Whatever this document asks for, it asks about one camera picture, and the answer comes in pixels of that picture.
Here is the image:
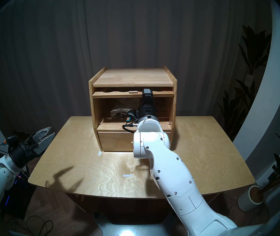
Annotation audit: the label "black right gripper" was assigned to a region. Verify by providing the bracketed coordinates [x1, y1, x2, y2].
[137, 89, 158, 120]

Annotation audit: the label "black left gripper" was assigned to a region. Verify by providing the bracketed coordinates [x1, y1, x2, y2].
[8, 127, 56, 168]

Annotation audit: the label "grey pants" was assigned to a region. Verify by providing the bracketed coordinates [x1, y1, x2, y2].
[110, 104, 140, 118]

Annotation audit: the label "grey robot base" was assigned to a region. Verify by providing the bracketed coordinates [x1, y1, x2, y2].
[94, 213, 177, 236]

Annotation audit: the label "wooden drawer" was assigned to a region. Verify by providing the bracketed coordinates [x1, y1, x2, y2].
[98, 132, 172, 152]

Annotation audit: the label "wooden cabinet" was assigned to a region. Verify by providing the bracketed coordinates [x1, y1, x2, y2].
[88, 65, 178, 152]

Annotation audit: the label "black computer tower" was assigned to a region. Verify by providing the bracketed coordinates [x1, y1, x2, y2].
[0, 174, 37, 220]

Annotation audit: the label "grey curtain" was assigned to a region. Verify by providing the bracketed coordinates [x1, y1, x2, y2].
[0, 0, 270, 137]

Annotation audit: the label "tall dark leafy plant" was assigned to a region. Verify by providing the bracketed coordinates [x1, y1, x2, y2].
[217, 25, 272, 140]

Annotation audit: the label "white plant pot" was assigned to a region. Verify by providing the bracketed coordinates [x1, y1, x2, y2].
[238, 185, 264, 212]

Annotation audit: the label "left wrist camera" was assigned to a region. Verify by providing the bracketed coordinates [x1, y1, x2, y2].
[6, 135, 20, 147]

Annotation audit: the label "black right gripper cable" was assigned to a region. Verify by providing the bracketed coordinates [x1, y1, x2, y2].
[122, 121, 140, 134]

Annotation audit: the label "black floor cables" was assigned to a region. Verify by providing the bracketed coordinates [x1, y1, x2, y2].
[6, 215, 54, 236]

